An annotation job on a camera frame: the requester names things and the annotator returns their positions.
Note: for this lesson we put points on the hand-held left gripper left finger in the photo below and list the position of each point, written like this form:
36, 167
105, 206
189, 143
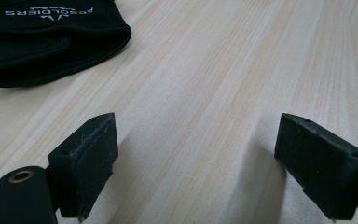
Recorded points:
87, 168

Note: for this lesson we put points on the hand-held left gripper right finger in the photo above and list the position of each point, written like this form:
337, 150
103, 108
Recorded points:
320, 165

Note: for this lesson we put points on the black fabric glove white print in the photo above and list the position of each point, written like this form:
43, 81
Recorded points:
43, 43

